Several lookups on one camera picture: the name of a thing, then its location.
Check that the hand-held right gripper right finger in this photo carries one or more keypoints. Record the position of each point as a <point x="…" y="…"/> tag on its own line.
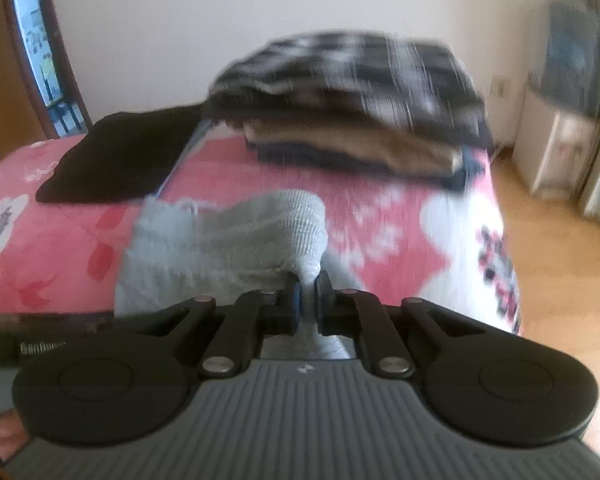
<point x="321" y="302"/>

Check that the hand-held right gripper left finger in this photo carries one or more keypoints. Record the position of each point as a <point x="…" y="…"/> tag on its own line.
<point x="296" y="305"/>

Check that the person's left hand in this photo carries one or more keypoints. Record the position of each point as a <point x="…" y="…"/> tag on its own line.
<point x="2" y="435"/>

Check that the navy folded garment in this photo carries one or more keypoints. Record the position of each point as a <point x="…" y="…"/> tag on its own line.
<point x="300" y="157"/>

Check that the pink floral blanket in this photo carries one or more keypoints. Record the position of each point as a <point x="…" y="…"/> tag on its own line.
<point x="220" y="170"/>

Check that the tan folded garment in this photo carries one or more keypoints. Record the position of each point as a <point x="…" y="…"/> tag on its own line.
<point x="355" y="145"/>

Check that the black folded garment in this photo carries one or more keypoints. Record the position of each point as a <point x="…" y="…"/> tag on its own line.
<point x="120" y="160"/>

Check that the plaid folded shirt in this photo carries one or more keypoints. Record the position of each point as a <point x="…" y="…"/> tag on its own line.
<point x="355" y="75"/>

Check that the white water dispenser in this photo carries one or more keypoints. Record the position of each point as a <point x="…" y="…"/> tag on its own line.
<point x="545" y="150"/>

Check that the wooden door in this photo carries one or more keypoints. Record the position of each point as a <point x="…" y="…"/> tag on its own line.
<point x="0" y="60"/>

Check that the dark wooden door frame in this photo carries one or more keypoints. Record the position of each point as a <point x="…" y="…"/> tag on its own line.
<point x="67" y="85"/>

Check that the wall socket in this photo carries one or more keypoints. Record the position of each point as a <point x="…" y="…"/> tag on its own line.
<point x="500" y="87"/>

